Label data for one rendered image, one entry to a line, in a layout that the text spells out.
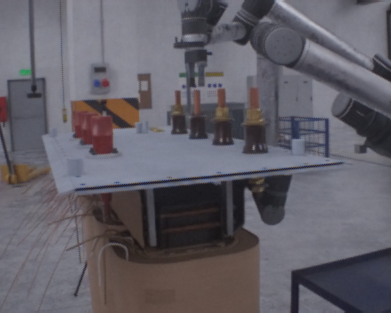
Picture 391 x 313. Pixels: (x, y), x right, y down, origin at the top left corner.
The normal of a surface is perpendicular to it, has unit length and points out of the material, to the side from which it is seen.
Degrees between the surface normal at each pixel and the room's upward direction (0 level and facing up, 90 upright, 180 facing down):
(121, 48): 90
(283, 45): 101
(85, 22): 90
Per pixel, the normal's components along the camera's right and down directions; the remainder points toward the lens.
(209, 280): 0.33, 0.11
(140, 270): -0.38, 0.14
